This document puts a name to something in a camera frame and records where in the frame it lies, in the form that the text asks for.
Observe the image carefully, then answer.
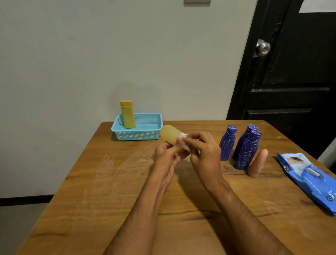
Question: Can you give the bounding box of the person's right hand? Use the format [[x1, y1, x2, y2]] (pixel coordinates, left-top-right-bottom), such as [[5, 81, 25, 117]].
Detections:
[[181, 131, 224, 189]]

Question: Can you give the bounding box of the person's left hand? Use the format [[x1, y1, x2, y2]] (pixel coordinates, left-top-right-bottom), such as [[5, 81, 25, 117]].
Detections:
[[153, 141, 191, 184]]

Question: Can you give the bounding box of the small blue patterned bottle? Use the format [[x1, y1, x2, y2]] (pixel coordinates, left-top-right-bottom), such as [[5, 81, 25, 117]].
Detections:
[[219, 125, 238, 161]]

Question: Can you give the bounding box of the pale yellow rounded bottle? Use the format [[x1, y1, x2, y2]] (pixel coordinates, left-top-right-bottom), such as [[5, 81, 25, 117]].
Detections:
[[160, 125, 188, 146]]

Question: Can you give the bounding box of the white wipe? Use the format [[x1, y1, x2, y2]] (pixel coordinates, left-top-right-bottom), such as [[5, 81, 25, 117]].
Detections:
[[178, 132, 201, 152]]

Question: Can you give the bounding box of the blue plastic basket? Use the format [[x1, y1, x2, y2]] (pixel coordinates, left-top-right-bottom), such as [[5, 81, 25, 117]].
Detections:
[[111, 113, 163, 141]]

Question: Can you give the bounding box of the peach pink bottle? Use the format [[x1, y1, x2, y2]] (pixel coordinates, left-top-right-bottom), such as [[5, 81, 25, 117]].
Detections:
[[247, 149, 269, 178]]

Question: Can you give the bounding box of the yellow capped bottle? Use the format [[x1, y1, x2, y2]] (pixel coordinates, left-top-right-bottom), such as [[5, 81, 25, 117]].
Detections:
[[119, 100, 136, 129]]

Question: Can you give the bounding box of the blue wet wipes pack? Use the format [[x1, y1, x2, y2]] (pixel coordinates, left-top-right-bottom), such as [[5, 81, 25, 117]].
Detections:
[[277, 153, 336, 216]]

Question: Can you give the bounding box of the person's left forearm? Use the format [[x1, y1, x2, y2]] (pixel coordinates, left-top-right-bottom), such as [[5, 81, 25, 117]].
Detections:
[[104, 178, 175, 255]]

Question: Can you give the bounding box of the person's right forearm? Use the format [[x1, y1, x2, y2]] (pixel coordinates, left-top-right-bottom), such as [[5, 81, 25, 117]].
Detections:
[[210, 181, 292, 255]]

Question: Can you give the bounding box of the wooden table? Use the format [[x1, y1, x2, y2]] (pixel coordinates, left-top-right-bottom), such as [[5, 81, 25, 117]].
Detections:
[[17, 120, 336, 255]]

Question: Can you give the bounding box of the silver door knob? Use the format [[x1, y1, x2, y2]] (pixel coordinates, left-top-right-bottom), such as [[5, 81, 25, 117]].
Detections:
[[253, 39, 271, 58]]

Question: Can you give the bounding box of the black panel door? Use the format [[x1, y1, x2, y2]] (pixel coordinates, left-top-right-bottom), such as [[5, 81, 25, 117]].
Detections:
[[226, 0, 336, 159]]

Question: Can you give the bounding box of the black baseboard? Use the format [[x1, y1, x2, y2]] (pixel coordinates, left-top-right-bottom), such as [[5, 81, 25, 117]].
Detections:
[[0, 194, 55, 207]]

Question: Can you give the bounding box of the white paper sheet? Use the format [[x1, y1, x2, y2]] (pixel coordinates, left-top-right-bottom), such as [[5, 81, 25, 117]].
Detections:
[[299, 0, 336, 14]]

